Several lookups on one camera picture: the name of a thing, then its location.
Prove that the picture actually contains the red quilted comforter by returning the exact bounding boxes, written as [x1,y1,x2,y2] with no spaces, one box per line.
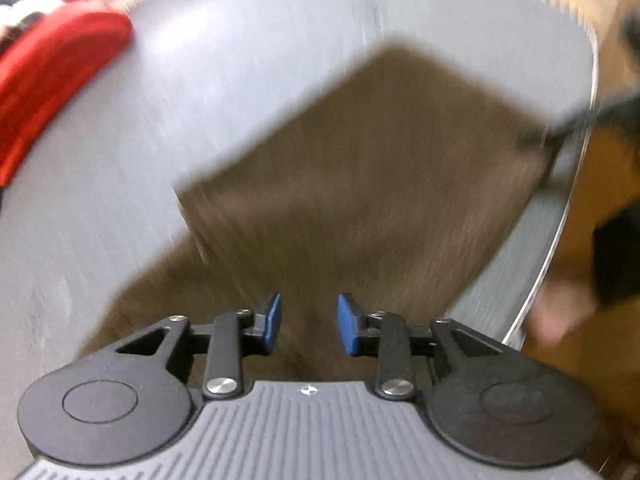
[0,10,133,188]

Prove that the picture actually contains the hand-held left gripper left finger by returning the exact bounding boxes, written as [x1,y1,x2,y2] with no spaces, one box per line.
[115,292,283,401]

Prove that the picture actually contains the brown corduroy pants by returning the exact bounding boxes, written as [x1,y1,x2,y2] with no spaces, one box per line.
[80,45,556,386]

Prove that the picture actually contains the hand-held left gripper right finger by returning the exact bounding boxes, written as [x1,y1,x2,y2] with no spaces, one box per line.
[337,292,511,402]

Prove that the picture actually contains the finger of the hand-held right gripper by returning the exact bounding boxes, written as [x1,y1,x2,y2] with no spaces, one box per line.
[517,110,601,151]

